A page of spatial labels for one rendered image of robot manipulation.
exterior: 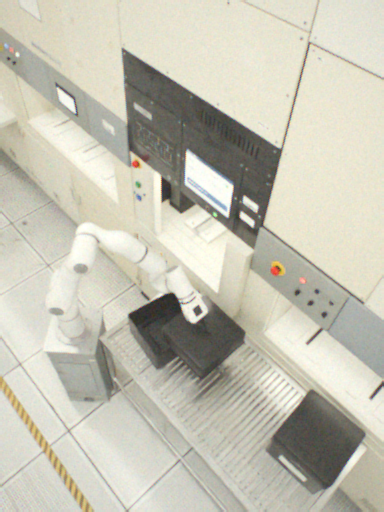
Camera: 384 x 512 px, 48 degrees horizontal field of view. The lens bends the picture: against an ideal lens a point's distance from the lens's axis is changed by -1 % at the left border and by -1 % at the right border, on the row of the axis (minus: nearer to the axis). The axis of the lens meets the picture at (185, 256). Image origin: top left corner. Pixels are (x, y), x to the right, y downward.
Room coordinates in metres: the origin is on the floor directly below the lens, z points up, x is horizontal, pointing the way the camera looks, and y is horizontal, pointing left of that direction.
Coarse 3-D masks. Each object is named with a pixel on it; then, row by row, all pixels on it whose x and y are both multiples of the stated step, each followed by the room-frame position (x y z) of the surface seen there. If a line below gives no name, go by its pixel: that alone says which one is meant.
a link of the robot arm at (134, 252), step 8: (88, 224) 1.17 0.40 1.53; (96, 224) 1.17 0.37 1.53; (80, 232) 1.14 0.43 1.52; (88, 232) 1.14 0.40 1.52; (96, 232) 1.12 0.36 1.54; (104, 232) 1.11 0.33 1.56; (112, 232) 1.11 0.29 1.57; (120, 232) 1.11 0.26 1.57; (104, 240) 1.08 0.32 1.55; (112, 240) 1.07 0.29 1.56; (120, 240) 1.07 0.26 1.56; (128, 240) 1.08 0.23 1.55; (136, 240) 1.11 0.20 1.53; (112, 248) 1.06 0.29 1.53; (120, 248) 1.06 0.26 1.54; (128, 248) 1.06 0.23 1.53; (136, 248) 1.08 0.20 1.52; (144, 248) 1.10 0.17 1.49; (128, 256) 1.05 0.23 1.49; (136, 256) 1.06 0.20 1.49
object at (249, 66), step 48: (144, 0) 1.69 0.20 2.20; (192, 0) 1.51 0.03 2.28; (240, 0) 1.38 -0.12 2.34; (288, 0) 1.26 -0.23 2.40; (144, 48) 1.70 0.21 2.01; (192, 48) 1.50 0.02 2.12; (240, 48) 1.35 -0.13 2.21; (288, 48) 1.23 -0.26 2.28; (240, 96) 1.33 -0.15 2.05; (288, 96) 1.20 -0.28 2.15; (144, 144) 1.72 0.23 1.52
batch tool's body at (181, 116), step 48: (144, 96) 1.71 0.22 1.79; (192, 96) 1.50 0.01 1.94; (192, 144) 1.48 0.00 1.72; (240, 144) 1.31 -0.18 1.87; (144, 192) 1.74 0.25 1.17; (192, 192) 1.47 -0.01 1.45; (240, 192) 1.28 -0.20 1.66; (192, 240) 1.67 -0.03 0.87; (240, 240) 1.24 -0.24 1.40; (144, 288) 1.78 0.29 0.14; (240, 288) 1.17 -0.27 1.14
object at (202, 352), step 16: (208, 304) 1.12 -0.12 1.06; (176, 320) 1.02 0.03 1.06; (208, 320) 1.03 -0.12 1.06; (224, 320) 1.03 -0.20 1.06; (176, 336) 0.93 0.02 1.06; (192, 336) 0.94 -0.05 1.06; (208, 336) 0.94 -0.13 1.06; (224, 336) 0.95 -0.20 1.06; (240, 336) 0.95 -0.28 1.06; (176, 352) 0.89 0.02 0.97; (192, 352) 0.86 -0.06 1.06; (208, 352) 0.86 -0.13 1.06; (224, 352) 0.87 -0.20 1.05; (192, 368) 0.82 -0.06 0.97; (208, 368) 0.80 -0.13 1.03
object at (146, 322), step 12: (156, 300) 1.21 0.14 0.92; (168, 300) 1.25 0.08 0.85; (132, 312) 1.12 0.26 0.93; (144, 312) 1.16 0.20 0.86; (156, 312) 1.20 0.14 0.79; (168, 312) 1.22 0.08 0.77; (180, 312) 1.20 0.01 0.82; (132, 324) 1.06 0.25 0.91; (144, 324) 1.13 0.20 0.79; (156, 324) 1.14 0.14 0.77; (144, 336) 1.07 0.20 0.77; (156, 336) 1.07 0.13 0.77; (144, 348) 0.97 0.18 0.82; (156, 348) 1.00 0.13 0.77; (168, 348) 0.93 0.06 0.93; (156, 360) 0.89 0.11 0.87; (168, 360) 0.93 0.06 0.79
